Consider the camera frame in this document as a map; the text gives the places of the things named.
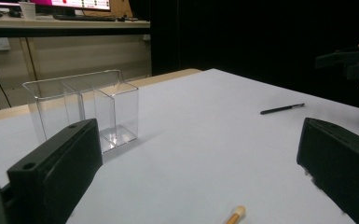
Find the black pen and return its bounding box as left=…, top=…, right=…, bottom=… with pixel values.
left=259, top=103, right=306, bottom=116

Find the black keyboard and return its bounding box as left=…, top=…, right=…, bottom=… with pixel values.
left=53, top=13, right=119, bottom=22

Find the black computer mouse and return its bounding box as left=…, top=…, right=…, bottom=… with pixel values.
left=8, top=7, right=23, bottom=19

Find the clear acrylic organizer box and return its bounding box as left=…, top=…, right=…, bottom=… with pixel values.
left=21, top=69, right=140, bottom=155

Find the computer monitor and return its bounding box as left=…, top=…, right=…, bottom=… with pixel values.
left=31, top=0, right=112, bottom=17

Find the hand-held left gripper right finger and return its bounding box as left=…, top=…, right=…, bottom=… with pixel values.
left=296, top=117, right=359, bottom=224

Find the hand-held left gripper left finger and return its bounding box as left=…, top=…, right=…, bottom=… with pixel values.
left=7, top=118, right=104, bottom=224

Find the white table mat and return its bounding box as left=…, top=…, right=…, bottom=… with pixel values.
left=0, top=68, right=359, bottom=224

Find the black curtain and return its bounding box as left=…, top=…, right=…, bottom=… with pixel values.
left=129, top=0, right=359, bottom=112

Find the beige desk with black edge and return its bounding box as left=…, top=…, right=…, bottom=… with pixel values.
left=0, top=14, right=151, bottom=36

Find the white paper cup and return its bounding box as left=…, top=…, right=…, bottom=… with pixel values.
left=18, top=1, right=37, bottom=21

